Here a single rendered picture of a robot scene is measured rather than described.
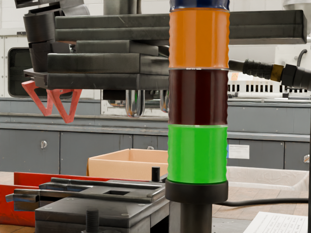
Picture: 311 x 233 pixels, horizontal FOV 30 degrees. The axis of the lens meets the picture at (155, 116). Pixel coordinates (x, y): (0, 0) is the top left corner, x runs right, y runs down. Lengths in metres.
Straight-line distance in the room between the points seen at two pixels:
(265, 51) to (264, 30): 6.52
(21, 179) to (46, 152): 4.95
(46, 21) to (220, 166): 0.76
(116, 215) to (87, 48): 0.18
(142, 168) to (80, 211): 2.38
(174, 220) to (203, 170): 0.36
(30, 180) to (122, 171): 2.02
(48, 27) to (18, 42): 5.07
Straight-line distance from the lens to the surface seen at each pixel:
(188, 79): 0.35
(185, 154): 0.35
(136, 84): 0.56
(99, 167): 3.06
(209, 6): 0.35
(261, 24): 0.57
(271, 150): 5.14
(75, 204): 0.62
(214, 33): 0.35
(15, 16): 8.58
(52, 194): 0.67
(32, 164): 6.06
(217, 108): 0.35
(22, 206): 0.68
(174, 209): 0.70
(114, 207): 0.60
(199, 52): 0.35
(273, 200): 1.07
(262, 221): 0.93
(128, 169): 2.99
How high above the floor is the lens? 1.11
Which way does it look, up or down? 3 degrees down
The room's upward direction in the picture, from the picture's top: 1 degrees clockwise
